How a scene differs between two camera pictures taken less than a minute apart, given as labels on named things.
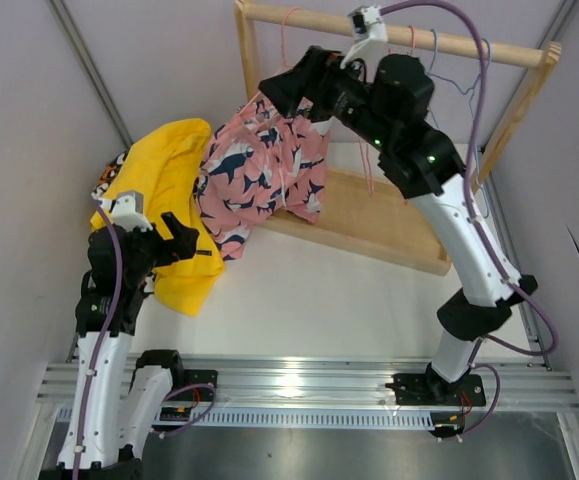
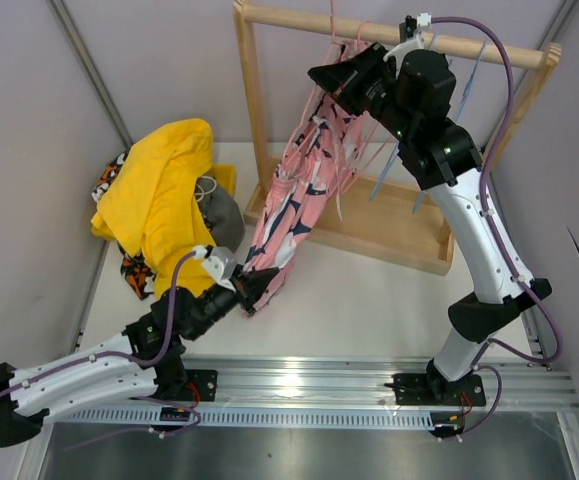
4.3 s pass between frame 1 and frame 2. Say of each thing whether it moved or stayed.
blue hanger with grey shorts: moved
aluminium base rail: stayed
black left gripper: moved
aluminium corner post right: stayed
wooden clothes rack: stayed
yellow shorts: stayed
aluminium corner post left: stayed
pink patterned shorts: moved
